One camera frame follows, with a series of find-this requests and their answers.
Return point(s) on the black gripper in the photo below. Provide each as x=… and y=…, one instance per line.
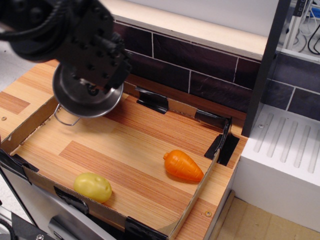
x=92, y=50

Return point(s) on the stainless steel pot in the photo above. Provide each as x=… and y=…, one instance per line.
x=80, y=98

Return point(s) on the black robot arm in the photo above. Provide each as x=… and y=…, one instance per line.
x=36, y=29

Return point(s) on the cardboard fence with black tape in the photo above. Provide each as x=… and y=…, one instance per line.
x=42, y=158

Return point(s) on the orange plastic carrot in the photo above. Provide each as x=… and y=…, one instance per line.
x=177, y=163

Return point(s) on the yellow plastic potato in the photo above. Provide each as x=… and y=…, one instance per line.
x=93, y=186

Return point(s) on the white ridged drainboard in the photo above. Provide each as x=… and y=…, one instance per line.
x=279, y=168

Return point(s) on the dark grey vertical post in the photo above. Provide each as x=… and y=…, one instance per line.
x=256, y=105

